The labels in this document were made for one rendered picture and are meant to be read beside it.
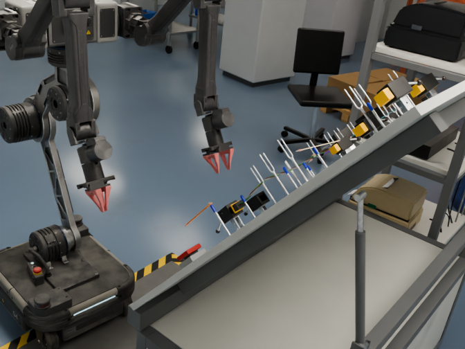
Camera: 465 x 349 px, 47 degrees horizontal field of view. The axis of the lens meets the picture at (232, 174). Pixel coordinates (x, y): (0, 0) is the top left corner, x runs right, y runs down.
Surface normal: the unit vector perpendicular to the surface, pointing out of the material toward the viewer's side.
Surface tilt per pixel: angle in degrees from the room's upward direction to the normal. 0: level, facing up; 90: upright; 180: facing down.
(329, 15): 90
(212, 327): 0
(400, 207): 90
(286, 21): 90
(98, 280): 0
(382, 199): 90
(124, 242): 0
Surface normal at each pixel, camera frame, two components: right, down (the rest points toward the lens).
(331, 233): 0.11, -0.89
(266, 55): 0.66, 0.40
